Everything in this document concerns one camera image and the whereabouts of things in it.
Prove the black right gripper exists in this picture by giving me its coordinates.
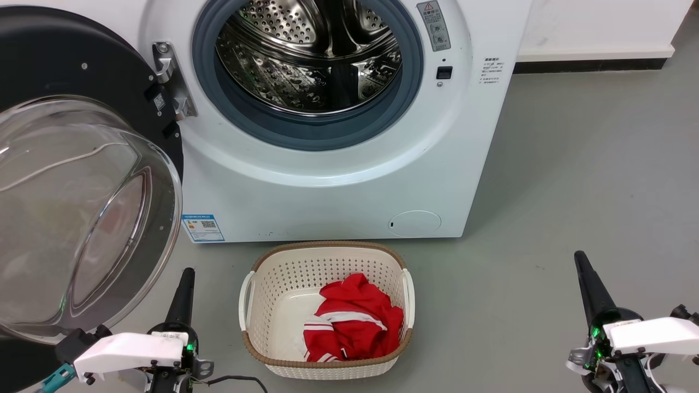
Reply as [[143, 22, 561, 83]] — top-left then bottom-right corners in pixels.
[[565, 251, 672, 393]]

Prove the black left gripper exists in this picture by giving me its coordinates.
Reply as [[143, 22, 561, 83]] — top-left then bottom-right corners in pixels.
[[145, 267, 215, 393]]

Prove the black round glass washer door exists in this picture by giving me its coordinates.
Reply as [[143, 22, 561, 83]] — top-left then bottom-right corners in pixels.
[[0, 5, 185, 393]]

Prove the white front-load washing machine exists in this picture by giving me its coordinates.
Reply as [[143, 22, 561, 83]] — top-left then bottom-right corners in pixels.
[[131, 0, 533, 243]]

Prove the grey metal door hinge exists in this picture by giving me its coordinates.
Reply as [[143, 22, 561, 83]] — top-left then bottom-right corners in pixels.
[[152, 41, 198, 121]]

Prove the blue energy label sticker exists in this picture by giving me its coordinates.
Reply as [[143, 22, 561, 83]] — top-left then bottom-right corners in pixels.
[[181, 214, 225, 242]]

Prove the cream plastic laundry basket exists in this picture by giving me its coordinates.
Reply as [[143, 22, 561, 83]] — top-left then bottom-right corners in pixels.
[[239, 241, 416, 380]]

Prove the red white-striped garment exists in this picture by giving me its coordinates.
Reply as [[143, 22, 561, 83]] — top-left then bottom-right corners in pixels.
[[303, 273, 405, 363]]

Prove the round white filter cover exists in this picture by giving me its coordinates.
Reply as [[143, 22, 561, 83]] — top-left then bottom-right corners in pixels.
[[388, 210, 442, 238]]

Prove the printed text label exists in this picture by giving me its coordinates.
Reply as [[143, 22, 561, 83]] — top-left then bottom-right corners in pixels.
[[482, 57, 504, 85]]

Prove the steel perforated washer drum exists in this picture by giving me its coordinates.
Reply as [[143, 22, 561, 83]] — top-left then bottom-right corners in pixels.
[[216, 0, 403, 116]]

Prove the grey warning sticker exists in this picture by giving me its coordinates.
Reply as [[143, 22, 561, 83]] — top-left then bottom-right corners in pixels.
[[417, 0, 452, 52]]

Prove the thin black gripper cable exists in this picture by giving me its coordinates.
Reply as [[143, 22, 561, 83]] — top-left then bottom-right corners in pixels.
[[206, 375, 269, 393]]

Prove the teal cable connector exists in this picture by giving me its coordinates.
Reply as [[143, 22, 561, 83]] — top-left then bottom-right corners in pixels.
[[38, 363, 77, 393]]

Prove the thick white floor cable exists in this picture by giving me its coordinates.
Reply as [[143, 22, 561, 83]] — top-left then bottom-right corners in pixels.
[[0, 143, 129, 192]]

